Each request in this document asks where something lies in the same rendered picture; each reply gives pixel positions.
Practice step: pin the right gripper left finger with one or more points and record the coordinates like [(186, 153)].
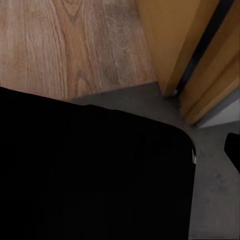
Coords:
[(12, 149)]

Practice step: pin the door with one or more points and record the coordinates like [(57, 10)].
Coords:
[(173, 29)]

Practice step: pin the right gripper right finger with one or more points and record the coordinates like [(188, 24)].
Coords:
[(232, 149)]

